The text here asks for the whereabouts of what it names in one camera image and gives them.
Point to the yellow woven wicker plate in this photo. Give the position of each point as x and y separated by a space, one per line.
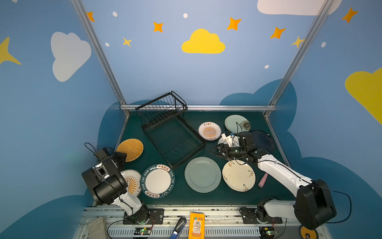
132 147

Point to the cream floral plate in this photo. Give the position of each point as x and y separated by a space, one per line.
239 175

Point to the pale green floral plate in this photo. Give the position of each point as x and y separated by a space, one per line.
237 123

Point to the orange yellow box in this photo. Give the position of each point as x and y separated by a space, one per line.
197 225

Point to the white plate orange sunburst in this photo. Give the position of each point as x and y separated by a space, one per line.
210 131

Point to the white plate green lettered rim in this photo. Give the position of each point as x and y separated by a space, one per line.
157 181

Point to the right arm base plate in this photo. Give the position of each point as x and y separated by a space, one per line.
257 216

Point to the large plain green plate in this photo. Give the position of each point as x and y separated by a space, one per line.
203 174

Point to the blue black handled tool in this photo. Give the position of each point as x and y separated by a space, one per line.
178 228

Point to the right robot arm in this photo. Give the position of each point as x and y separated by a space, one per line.
313 204

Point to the black wire dish rack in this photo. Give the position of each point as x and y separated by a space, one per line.
163 122

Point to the purple pink spatula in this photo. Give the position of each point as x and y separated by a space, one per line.
263 181

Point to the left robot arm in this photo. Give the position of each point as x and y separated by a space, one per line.
107 186

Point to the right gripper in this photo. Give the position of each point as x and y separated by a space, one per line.
222 149

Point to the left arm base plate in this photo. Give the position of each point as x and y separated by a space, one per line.
152 216

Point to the grey foam block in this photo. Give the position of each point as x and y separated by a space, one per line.
97 229

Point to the sunburst plate at left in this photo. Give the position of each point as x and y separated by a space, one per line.
132 178

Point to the dark navy plate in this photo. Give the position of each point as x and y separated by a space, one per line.
263 140

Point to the yellow black tape roll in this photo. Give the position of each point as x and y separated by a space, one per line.
307 233

